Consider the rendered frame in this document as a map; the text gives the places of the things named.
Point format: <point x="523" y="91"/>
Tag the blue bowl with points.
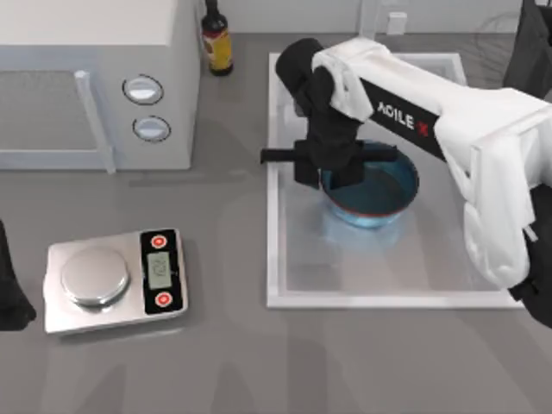
<point x="379" y="194"/>

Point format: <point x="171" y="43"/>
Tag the white sink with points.
<point x="276" y="241"/>

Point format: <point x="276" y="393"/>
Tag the pale microwave oven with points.
<point x="181" y="86"/>

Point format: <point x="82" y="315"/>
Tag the dark brown bottle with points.
<point x="217" y="47"/>

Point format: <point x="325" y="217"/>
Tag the round microwave knob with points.
<point x="142" y="89"/>
<point x="152" y="129"/>

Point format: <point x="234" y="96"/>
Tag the silver kitchen scale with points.
<point x="95" y="310"/>

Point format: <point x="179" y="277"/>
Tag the microwave oven door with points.
<point x="39" y="112"/>

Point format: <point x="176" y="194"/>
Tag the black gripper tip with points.
<point x="10" y="293"/>

